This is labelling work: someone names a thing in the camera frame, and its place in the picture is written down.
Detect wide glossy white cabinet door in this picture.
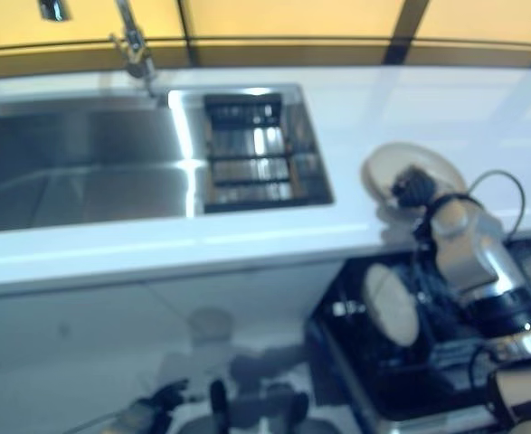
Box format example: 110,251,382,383
0,279,194,434

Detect black sink dish rack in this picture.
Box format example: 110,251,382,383
203,91,297,214

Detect narrow glossy white cabinet door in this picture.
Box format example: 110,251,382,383
147,261,344,399

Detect stainless steel kitchen sink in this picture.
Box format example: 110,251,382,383
0,82,336,234

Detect chrome gooseneck kitchen faucet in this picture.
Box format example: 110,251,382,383
36,0,160,99

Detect beige ceramic plate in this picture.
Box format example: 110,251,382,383
360,142,469,214
364,263,423,348

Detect dark robot right hand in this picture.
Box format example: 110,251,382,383
391,165,436,209

